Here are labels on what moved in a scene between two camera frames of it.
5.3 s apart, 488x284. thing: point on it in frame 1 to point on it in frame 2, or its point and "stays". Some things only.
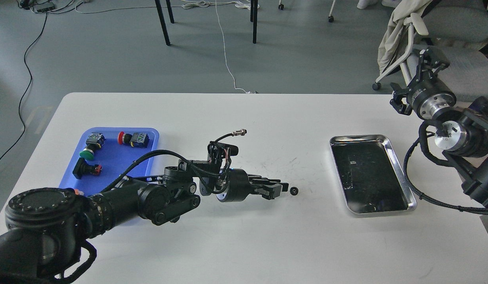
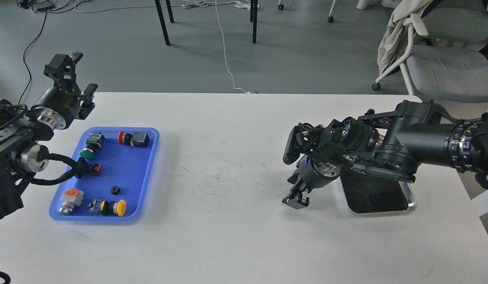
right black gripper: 428,96 to 313,174
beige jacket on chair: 404,12 stays
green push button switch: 94,141 stays
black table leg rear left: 170,10 stays
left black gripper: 238,187 to 59,107
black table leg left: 162,22 stays
